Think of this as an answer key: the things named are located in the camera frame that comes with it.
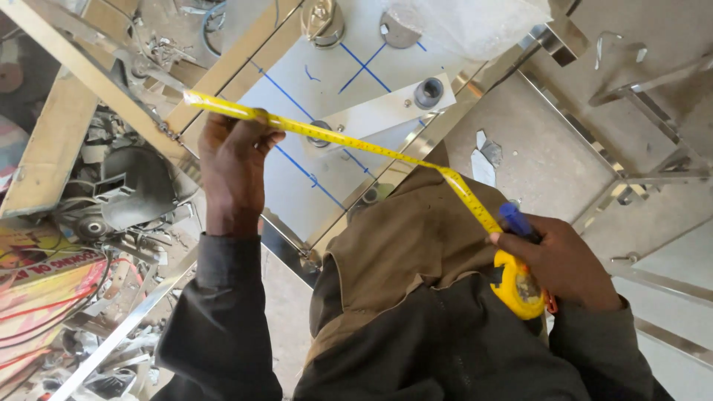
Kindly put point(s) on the blue marker pen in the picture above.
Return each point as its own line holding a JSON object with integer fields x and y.
{"x": 517, "y": 221}

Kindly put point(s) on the metal offcut pieces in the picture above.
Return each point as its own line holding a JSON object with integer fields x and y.
{"x": 485, "y": 159}

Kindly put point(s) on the yellow printed carton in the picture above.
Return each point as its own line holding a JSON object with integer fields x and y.
{"x": 44, "y": 295}

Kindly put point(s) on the clear plastic wrap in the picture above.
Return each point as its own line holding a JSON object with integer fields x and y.
{"x": 473, "y": 25}

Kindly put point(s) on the round steel knob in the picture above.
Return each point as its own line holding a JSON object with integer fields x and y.
{"x": 322, "y": 21}

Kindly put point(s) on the person's right fingers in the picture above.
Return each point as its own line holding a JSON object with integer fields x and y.
{"x": 515, "y": 240}

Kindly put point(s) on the wooden frame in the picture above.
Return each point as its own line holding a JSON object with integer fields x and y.
{"x": 83, "y": 100}

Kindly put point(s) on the round steel bushing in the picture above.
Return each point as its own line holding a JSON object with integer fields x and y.
{"x": 319, "y": 133}

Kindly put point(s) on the grey pipe fitting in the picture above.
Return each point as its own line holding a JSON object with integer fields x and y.
{"x": 428, "y": 92}

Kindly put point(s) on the steel flat bar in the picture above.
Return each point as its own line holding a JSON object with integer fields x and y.
{"x": 120, "y": 334}

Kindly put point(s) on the white mounting plate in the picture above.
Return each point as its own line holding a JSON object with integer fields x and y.
{"x": 384, "y": 108}

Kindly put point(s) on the white sheet with blue lines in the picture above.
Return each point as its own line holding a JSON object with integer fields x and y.
{"x": 334, "y": 106}

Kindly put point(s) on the person's right hand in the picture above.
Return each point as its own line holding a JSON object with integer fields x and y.
{"x": 557, "y": 262}

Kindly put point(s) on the yellow tape measure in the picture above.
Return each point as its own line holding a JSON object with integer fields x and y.
{"x": 390, "y": 156}

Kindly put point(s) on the grey half-round disc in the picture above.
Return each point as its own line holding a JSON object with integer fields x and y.
{"x": 399, "y": 30}

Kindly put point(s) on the stainless steel frame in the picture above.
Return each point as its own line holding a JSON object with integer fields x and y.
{"x": 629, "y": 139}

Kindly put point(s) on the person's left hand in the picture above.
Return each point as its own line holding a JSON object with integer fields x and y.
{"x": 231, "y": 161}

